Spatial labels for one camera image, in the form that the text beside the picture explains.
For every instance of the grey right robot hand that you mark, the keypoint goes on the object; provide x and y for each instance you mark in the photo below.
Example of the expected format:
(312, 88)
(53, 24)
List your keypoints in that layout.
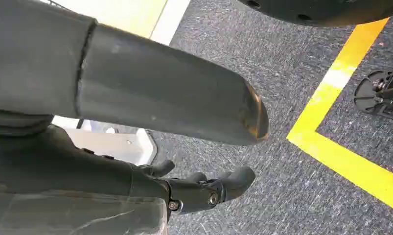
(151, 90)

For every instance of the ribbed grey right robot arm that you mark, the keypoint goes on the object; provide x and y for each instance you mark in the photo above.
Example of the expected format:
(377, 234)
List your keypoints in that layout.
(18, 125)

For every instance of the white floor plate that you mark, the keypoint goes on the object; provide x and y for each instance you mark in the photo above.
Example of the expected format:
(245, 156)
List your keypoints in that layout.
(118, 146)

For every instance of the pale wooden desk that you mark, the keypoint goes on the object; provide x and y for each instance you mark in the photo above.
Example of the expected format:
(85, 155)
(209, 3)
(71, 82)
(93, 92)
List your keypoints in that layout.
(125, 13)

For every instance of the black robot leg shell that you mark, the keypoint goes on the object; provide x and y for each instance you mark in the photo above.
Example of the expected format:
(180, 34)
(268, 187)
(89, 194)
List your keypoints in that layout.
(319, 11)

